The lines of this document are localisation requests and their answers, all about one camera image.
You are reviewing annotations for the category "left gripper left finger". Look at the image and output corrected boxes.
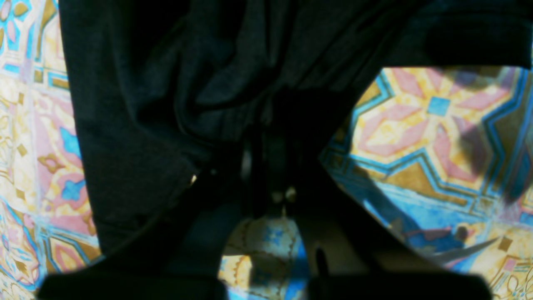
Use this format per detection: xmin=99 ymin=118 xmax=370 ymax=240
xmin=37 ymin=133 xmax=263 ymax=300

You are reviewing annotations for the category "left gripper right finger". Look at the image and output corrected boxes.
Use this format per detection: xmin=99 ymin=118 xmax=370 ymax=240
xmin=265 ymin=127 xmax=492 ymax=300

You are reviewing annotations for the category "black t-shirt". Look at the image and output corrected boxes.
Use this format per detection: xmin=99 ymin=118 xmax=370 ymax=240
xmin=58 ymin=0 xmax=532 ymax=256

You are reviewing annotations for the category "patterned colourful tablecloth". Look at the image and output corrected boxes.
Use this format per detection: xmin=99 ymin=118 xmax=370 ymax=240
xmin=0 ymin=0 xmax=532 ymax=300

